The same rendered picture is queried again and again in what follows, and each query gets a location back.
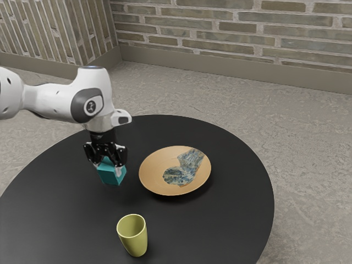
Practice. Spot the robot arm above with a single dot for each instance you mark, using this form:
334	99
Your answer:
49	101

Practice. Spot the teal block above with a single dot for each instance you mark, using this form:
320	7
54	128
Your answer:
108	174

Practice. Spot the tan plate with blue pattern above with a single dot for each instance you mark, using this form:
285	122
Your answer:
154	173

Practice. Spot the olive green cup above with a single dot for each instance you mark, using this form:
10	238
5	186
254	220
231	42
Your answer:
133	239

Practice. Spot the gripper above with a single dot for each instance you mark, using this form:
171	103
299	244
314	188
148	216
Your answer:
103	144

